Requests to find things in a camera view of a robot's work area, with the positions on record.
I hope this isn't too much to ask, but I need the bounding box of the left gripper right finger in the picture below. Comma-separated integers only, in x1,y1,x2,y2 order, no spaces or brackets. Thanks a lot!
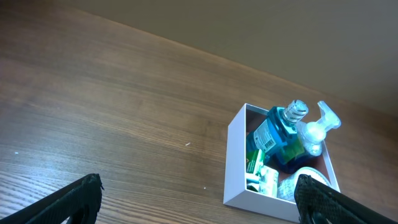
294,174,397,224

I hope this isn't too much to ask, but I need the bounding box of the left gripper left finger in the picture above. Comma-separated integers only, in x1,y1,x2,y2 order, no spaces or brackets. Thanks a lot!
1,174,103,224

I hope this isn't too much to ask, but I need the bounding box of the cotton swab round container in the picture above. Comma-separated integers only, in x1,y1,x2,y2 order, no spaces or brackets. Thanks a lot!
277,167,331,202

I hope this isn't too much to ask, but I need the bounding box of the clear foam pump bottle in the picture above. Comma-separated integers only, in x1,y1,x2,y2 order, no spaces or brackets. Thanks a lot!
275,100,342,174

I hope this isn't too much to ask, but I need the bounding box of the teal mouthwash bottle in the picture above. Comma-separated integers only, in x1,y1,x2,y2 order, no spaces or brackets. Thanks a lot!
246,100,309,157

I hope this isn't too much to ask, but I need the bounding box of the blue disposable razor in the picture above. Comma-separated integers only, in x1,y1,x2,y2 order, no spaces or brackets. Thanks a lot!
246,175,261,184

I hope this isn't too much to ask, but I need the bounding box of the pink cardboard box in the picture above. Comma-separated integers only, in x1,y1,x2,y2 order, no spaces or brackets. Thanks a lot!
223,103,340,222

